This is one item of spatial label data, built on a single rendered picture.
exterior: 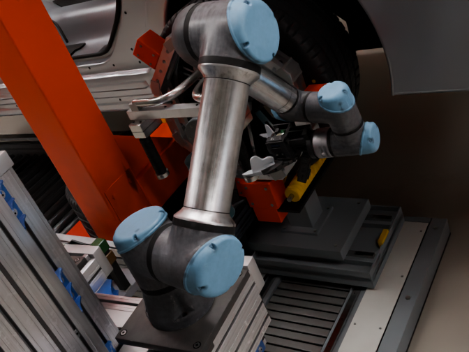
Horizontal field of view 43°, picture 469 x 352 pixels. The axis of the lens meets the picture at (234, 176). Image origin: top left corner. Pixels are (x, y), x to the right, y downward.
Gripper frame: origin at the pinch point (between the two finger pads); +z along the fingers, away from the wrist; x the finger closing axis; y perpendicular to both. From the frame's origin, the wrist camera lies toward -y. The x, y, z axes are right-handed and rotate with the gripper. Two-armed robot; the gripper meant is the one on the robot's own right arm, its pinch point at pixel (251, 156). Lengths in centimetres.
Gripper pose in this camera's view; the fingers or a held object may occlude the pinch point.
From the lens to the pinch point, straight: 162.2
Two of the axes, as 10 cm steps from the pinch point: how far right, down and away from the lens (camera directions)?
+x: -3.2, 7.3, -6.0
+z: -8.4, 0.7, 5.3
